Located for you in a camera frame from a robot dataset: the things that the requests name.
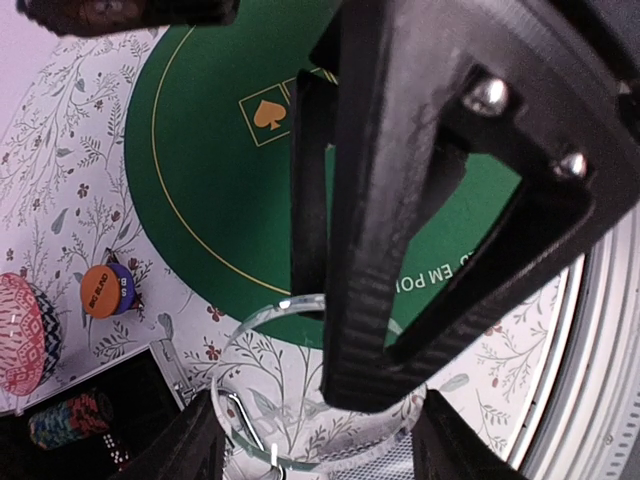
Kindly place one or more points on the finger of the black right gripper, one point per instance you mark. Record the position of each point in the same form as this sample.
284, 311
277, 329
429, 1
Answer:
314, 107
535, 84

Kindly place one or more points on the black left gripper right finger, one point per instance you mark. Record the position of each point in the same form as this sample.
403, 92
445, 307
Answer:
445, 447

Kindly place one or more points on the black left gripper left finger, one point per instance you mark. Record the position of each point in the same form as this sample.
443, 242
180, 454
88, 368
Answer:
191, 447

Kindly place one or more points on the purple small blind button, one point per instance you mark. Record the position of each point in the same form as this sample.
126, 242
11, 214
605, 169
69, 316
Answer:
126, 286

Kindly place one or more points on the orange big blind button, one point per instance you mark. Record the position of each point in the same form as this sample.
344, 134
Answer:
100, 292

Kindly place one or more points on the red white dice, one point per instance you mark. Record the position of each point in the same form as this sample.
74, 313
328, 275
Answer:
117, 450

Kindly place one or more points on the clear glass dealer button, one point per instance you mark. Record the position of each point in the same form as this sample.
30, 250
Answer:
266, 396

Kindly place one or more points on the green round poker mat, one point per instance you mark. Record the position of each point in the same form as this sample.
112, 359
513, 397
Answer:
207, 159

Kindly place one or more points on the rear poker chip stack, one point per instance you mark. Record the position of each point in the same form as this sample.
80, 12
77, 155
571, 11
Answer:
72, 420

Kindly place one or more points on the white floral tablecloth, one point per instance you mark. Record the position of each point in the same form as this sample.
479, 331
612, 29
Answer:
65, 198

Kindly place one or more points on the aluminium frame rail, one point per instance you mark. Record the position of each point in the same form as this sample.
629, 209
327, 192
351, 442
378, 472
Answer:
583, 418

